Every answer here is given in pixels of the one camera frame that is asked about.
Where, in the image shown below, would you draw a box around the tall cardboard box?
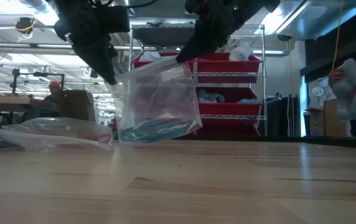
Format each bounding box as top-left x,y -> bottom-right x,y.
323,99 -> 349,138

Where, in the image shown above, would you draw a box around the small white item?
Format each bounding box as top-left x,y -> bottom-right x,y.
198,89 -> 226,104

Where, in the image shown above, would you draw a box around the black storage bin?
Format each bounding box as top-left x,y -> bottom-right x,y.
133,26 -> 197,47

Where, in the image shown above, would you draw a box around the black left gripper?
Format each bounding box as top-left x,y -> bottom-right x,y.
52,0 -> 131,86

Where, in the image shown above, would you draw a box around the white cloth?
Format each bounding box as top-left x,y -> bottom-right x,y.
138,51 -> 164,62

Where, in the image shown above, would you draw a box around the small white plastic bag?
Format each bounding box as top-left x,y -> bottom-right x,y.
228,42 -> 255,62

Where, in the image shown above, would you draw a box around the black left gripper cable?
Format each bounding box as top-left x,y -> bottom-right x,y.
103,0 -> 159,9

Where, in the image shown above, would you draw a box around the low cardboard box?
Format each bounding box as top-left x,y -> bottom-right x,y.
305,107 -> 325,137

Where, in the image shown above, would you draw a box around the dark brown box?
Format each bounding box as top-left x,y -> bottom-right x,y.
56,90 -> 96,123

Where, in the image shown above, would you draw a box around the black panels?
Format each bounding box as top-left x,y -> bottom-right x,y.
266,94 -> 301,138

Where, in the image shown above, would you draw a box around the yellow cable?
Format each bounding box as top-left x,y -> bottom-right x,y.
330,0 -> 344,71

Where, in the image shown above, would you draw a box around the wooden workbench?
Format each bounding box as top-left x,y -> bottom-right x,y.
0,95 -> 57,131

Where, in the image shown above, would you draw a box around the black pipe stand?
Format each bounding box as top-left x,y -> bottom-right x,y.
11,68 -> 66,94

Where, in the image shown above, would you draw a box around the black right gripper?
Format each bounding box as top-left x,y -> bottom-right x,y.
174,0 -> 281,65

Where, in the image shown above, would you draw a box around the blue cord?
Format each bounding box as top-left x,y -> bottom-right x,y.
118,127 -> 154,143

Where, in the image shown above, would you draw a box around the teal cloth item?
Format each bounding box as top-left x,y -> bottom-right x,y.
237,98 -> 261,105

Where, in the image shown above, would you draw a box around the white fan-shaped objects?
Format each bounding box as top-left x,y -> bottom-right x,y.
311,77 -> 332,101

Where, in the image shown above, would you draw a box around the chrome wire shelf cart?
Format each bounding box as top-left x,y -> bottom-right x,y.
129,23 -> 268,138

